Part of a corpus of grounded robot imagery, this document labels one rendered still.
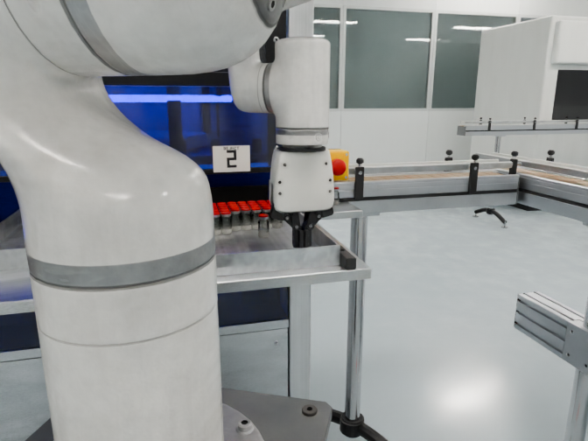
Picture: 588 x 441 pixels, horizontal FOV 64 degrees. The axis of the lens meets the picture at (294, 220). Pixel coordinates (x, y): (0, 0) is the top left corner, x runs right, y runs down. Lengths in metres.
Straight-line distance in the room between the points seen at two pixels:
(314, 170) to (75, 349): 0.51
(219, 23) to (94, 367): 0.21
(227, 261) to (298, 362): 0.61
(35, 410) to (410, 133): 5.73
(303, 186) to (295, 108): 0.12
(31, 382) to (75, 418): 0.96
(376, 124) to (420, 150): 0.73
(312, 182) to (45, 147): 0.51
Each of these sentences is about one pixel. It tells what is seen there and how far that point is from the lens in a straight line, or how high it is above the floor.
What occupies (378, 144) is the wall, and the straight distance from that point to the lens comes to 6.27.
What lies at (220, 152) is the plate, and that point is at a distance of 1.09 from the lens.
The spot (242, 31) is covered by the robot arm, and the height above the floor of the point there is 1.18.
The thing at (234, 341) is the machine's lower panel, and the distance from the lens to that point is 1.24.
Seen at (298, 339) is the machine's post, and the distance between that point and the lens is 1.27.
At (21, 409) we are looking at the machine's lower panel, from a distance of 1.34.
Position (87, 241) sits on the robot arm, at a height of 1.07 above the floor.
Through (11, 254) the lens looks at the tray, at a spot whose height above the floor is 0.91.
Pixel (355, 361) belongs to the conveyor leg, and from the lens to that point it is 1.55.
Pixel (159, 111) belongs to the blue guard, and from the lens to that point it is 1.08.
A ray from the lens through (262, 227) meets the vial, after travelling 0.94.
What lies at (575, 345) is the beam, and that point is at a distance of 1.55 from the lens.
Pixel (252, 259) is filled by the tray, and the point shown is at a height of 0.90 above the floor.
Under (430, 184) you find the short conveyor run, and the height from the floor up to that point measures 0.92.
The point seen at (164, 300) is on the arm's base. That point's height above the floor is 1.03.
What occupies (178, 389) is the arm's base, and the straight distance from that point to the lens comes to 0.33.
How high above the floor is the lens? 1.15
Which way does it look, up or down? 14 degrees down
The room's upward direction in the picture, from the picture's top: straight up
